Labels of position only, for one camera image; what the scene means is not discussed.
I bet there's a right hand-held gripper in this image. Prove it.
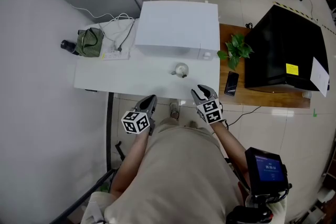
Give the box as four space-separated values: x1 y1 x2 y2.
191 84 224 125

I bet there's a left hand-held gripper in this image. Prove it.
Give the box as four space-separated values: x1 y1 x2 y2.
121 94 158 137

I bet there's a white mug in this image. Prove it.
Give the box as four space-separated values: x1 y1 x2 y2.
171 62 190 79

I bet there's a person's left forearm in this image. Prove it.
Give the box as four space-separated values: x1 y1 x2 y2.
110 130 149 200

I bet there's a person's right forearm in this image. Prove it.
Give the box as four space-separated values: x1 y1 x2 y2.
211 120 250 185

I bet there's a black smartphone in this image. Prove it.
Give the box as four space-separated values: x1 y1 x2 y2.
224 71 240 97

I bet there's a black table leg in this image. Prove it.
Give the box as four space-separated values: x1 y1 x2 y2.
56 91 118 224

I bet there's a white power strip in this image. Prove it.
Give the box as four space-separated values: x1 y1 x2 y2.
101 50 131 61

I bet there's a green potted plant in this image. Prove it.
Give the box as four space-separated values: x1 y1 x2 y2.
217 33 255 71

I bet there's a white microwave oven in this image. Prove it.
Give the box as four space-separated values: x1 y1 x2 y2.
134 1 221 61

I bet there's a person's beige shirt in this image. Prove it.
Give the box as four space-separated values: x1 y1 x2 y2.
88 123 288 224

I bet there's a green fabric bag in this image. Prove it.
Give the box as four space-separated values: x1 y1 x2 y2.
75 27 105 58

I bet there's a black mini fridge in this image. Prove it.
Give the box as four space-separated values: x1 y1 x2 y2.
244 4 330 93

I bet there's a white paper sheet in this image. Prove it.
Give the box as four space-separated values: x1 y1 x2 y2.
310 57 330 98

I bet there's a black device with red trim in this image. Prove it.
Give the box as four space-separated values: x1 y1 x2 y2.
225 205 274 224

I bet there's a black floor cable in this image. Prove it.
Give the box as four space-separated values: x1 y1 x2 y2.
211 105 263 135

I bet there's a black cable with plug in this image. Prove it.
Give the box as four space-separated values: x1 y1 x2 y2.
115 19 136 53

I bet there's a white cable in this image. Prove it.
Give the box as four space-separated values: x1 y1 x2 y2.
69 4 136 47

